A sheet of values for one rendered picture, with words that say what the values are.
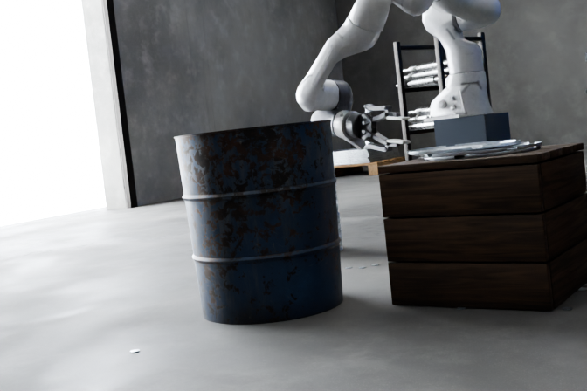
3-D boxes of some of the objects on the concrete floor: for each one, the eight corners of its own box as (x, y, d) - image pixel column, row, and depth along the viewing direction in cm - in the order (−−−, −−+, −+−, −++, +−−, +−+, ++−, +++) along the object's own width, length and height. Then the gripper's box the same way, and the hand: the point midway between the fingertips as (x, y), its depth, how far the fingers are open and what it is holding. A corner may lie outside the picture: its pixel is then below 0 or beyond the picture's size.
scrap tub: (162, 324, 202) (140, 140, 200) (252, 288, 238) (235, 132, 236) (300, 330, 180) (276, 123, 178) (376, 289, 216) (358, 117, 214)
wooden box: (391, 305, 194) (376, 167, 193) (452, 273, 225) (440, 154, 224) (552, 311, 171) (536, 154, 170) (596, 275, 202) (583, 142, 201)
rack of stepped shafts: (459, 196, 444) (443, 30, 440) (402, 197, 480) (385, 44, 476) (505, 187, 471) (490, 30, 467) (447, 188, 507) (432, 43, 503)
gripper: (345, 157, 236) (397, 165, 217) (343, 94, 233) (396, 97, 214) (364, 154, 240) (417, 162, 221) (363, 93, 237) (416, 96, 218)
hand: (399, 129), depth 220 cm, fingers open, 6 cm apart
